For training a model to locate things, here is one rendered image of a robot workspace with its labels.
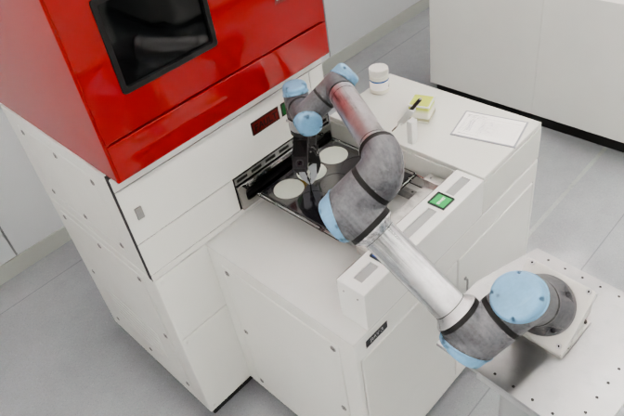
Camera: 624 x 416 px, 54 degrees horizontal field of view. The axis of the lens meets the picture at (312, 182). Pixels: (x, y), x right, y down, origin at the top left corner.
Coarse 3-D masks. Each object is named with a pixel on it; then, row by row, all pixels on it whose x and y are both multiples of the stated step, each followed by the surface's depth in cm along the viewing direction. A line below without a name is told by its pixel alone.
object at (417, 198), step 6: (420, 192) 191; (426, 192) 191; (414, 198) 189; (420, 198) 189; (408, 204) 187; (414, 204) 187; (396, 210) 186; (402, 210) 186; (408, 210) 185; (396, 216) 184; (402, 216) 184; (396, 222) 182; (360, 246) 176; (360, 252) 176
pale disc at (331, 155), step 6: (324, 150) 211; (330, 150) 211; (336, 150) 211; (342, 150) 210; (324, 156) 209; (330, 156) 209; (336, 156) 208; (342, 156) 208; (324, 162) 206; (330, 162) 206; (336, 162) 205
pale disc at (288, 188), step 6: (282, 180) 202; (288, 180) 201; (294, 180) 201; (276, 186) 200; (282, 186) 199; (288, 186) 199; (294, 186) 199; (300, 186) 198; (276, 192) 197; (282, 192) 197; (288, 192) 196; (294, 192) 196; (300, 192) 196; (282, 198) 195; (288, 198) 194
